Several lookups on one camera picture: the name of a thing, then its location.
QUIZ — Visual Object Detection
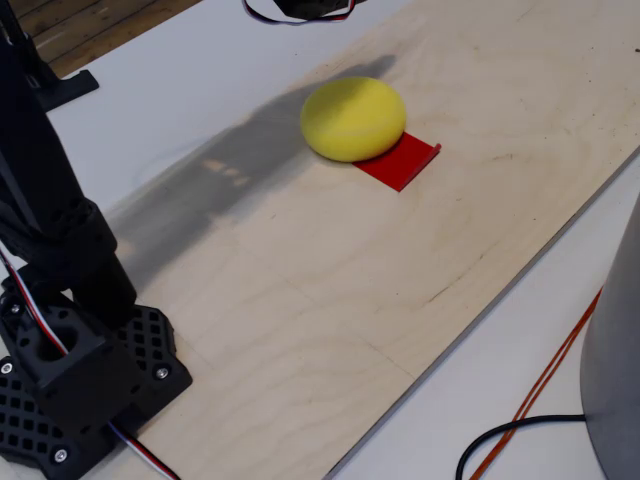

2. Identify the red square plate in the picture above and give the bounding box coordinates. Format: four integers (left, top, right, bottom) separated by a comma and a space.
352, 131, 443, 193

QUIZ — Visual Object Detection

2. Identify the light plywood board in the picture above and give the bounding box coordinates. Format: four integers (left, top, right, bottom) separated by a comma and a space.
97, 0, 640, 480

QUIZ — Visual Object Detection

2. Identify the white red black shoulder wire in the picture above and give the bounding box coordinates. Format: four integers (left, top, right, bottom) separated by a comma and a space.
0, 249, 69, 357

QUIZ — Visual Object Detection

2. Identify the thin orange wire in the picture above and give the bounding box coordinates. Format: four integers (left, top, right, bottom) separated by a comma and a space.
478, 299, 601, 480
468, 287, 604, 480

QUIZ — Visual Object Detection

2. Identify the white red black base cable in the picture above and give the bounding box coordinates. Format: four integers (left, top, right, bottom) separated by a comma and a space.
107, 422, 181, 480

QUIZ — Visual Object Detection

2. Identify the yellow round sponge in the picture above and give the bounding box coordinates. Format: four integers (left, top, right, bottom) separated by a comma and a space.
300, 76, 407, 164

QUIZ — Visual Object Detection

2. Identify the grey round lamp shade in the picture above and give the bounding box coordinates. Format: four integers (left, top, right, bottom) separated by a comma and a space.
579, 192, 640, 480

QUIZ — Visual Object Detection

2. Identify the thin black cable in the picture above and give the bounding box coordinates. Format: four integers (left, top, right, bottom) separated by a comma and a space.
455, 413, 587, 480

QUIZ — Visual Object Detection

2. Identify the black camera stand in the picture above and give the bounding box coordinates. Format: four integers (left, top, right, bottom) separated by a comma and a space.
0, 0, 100, 114

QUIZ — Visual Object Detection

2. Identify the white red black wrist wire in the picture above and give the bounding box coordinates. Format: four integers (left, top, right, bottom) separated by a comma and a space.
243, 0, 357, 25

